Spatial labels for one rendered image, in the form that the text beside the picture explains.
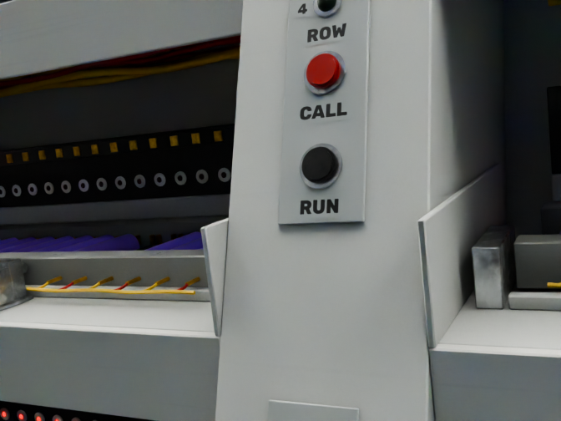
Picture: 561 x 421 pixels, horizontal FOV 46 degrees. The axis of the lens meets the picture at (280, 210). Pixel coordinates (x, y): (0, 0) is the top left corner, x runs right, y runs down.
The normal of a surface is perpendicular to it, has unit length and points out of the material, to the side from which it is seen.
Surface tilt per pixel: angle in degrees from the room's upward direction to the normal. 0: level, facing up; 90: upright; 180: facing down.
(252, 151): 90
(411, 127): 90
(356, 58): 90
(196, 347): 111
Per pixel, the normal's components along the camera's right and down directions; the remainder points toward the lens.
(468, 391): -0.44, 0.18
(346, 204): -0.45, -0.19
